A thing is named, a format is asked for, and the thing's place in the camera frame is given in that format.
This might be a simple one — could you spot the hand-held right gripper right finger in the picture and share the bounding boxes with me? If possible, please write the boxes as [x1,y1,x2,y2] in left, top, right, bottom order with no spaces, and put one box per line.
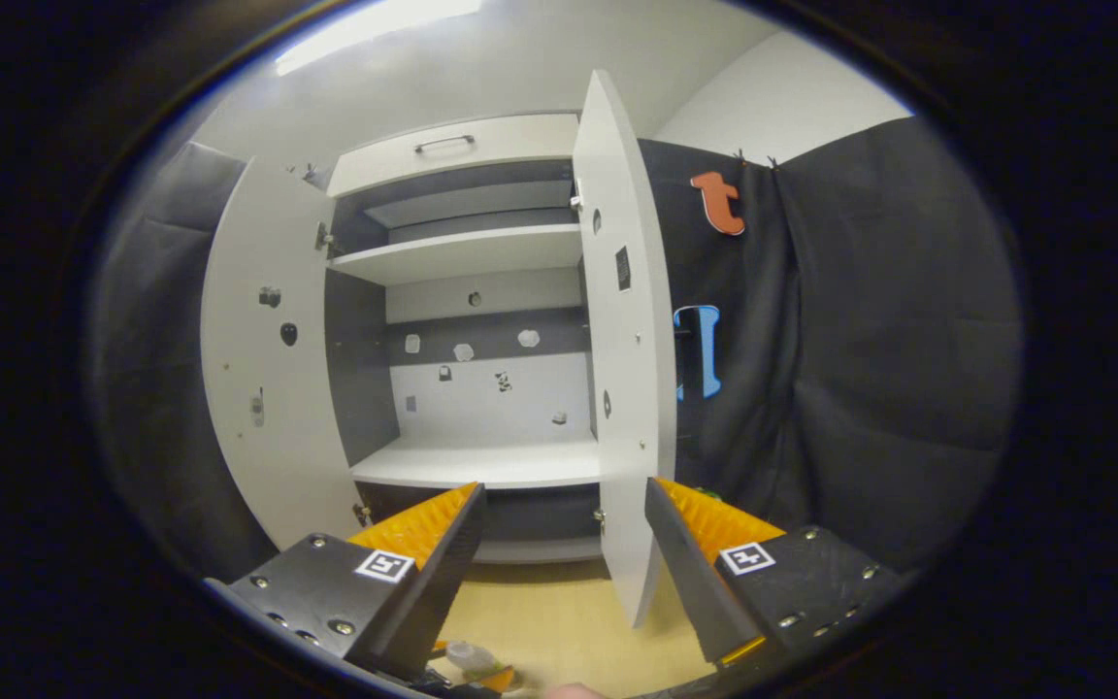
[643,476,909,671]

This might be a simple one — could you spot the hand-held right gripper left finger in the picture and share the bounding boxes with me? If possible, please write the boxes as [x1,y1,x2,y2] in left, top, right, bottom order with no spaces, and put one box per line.
[205,483,489,681]

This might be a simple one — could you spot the grey and white cabinet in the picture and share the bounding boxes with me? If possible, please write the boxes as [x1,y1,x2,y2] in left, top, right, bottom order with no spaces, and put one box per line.
[324,112,608,566]

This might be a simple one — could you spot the white cabinet door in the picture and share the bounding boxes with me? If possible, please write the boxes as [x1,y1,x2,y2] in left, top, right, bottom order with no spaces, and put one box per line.
[572,68,678,630]
[200,155,371,552]

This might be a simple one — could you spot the white cabinet shelf board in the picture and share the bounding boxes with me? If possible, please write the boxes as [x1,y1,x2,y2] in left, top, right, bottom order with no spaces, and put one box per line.
[329,223,584,287]

